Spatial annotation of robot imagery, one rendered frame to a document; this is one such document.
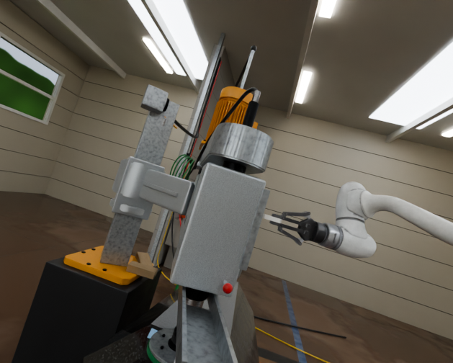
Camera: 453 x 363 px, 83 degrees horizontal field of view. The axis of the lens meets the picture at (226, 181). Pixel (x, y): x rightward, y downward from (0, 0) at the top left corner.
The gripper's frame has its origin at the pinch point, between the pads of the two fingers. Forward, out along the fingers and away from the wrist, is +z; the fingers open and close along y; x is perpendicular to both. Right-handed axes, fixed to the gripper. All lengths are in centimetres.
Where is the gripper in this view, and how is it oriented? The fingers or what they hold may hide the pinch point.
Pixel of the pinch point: (271, 218)
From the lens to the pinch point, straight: 93.7
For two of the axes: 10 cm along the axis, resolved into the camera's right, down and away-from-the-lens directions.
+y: -3.0, 9.5, -0.6
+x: -1.6, 0.1, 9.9
